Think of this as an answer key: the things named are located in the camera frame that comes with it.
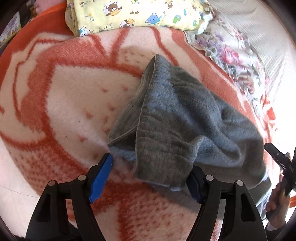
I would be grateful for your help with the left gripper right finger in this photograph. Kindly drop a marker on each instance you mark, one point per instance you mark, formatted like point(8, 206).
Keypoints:
point(241, 220)

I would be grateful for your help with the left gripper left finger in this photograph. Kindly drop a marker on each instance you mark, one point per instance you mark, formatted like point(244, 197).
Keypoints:
point(64, 211)

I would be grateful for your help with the grey fleece pants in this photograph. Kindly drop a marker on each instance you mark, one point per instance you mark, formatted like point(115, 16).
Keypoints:
point(174, 122)

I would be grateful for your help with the person's right hand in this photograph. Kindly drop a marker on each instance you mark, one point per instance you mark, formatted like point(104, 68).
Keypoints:
point(277, 206)

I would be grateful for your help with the orange white floral blanket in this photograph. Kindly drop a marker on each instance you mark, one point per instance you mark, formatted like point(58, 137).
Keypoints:
point(60, 97)

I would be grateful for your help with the white striped headboard cushion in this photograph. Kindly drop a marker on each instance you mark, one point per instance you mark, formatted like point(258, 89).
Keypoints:
point(268, 36)

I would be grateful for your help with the floral patterned pillow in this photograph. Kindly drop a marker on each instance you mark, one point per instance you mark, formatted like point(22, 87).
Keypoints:
point(231, 50)

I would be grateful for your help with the yellow cartoon print pillow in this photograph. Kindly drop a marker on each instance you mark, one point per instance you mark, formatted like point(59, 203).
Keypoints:
point(87, 17)

